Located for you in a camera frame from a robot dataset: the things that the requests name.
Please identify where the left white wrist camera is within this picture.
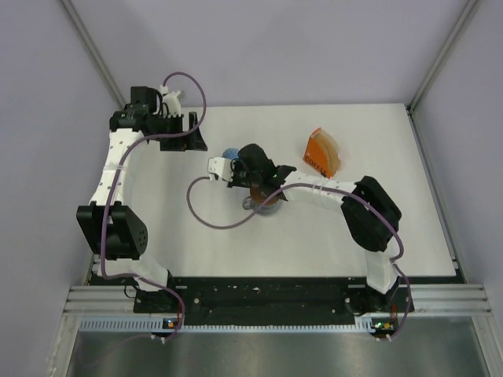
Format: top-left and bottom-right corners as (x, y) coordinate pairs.
(159, 85), (185, 115)

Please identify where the brown wooden dripper ring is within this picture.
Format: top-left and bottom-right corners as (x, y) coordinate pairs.
(249, 185), (281, 207)

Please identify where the grey slotted cable duct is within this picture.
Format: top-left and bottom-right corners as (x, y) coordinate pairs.
(79, 317), (395, 335)

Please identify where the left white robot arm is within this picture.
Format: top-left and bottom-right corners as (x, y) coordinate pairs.
(76, 86), (207, 312)

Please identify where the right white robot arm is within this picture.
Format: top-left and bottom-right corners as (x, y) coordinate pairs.
(222, 144), (404, 311)

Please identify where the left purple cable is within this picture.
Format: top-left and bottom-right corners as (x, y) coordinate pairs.
(100, 72), (207, 342)

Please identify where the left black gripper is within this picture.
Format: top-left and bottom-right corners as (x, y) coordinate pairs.
(149, 112), (207, 152)

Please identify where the blue glass dripper cone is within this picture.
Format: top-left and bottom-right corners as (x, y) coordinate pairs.
(222, 148), (239, 160)

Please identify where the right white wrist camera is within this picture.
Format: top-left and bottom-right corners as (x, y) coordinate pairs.
(207, 157), (233, 182)

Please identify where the orange coffee filter box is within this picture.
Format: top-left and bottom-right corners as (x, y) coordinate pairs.
(303, 127), (334, 178)

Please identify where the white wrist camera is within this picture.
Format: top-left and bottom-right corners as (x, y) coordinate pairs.
(207, 157), (233, 182)
(159, 85), (185, 115)

